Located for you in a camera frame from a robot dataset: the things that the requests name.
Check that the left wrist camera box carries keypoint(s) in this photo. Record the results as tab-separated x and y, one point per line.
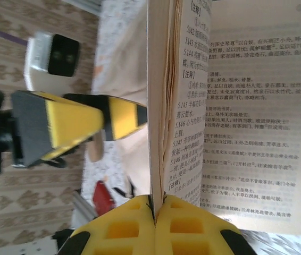
60	55

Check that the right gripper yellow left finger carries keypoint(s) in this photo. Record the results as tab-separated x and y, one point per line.
118	233

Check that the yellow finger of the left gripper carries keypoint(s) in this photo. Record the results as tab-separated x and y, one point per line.
124	118
73	122

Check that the red case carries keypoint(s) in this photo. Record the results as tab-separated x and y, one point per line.
101	196

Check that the brown cardboard tube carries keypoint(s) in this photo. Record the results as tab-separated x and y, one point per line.
96	151

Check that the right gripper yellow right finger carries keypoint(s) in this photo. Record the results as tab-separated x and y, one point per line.
187	233

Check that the dark blue book yellow label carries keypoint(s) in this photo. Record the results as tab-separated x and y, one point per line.
246	106

